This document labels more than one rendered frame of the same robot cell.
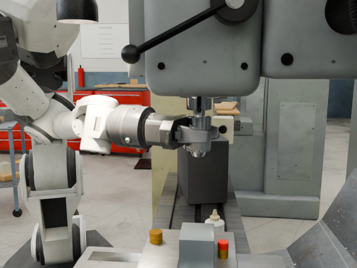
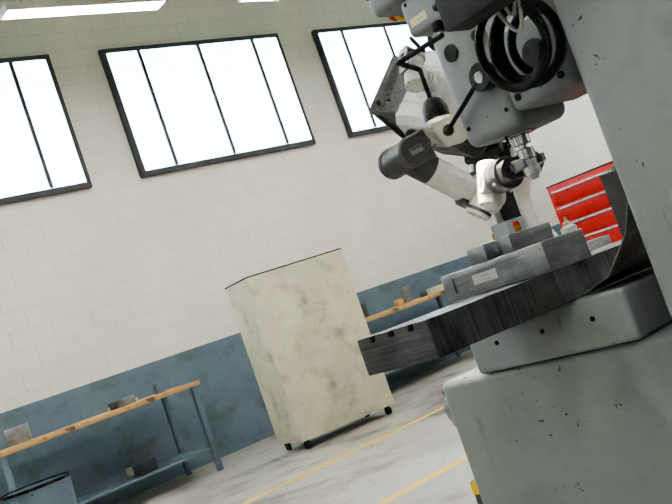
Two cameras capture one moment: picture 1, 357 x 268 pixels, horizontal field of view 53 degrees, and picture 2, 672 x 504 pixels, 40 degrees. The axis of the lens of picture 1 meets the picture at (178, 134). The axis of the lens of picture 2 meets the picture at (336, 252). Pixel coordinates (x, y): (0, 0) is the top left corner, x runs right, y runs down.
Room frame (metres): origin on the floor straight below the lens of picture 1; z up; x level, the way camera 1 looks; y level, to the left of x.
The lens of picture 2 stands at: (-1.29, -1.40, 1.04)
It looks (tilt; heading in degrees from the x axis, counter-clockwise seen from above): 4 degrees up; 47
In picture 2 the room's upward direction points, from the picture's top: 19 degrees counter-clockwise
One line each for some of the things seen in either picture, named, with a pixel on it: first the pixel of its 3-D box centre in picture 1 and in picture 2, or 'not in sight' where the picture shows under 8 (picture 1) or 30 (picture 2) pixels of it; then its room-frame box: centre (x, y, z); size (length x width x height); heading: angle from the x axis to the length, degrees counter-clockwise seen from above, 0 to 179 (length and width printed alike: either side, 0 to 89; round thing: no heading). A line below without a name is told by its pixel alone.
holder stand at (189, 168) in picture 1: (200, 160); (645, 193); (1.10, -0.07, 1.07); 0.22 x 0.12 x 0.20; 8
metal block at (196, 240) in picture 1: (197, 249); (510, 233); (0.52, -0.03, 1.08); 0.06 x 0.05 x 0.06; 174
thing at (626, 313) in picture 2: not in sight; (585, 316); (0.67, -0.04, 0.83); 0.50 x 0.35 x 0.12; 87
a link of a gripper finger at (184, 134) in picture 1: (192, 135); (518, 165); (0.65, -0.02, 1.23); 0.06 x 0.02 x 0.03; 65
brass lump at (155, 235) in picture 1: (155, 236); not in sight; (0.55, 0.04, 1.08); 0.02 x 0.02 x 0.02
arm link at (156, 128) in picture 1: (156, 130); (512, 171); (0.71, 0.04, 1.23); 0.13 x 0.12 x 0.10; 155
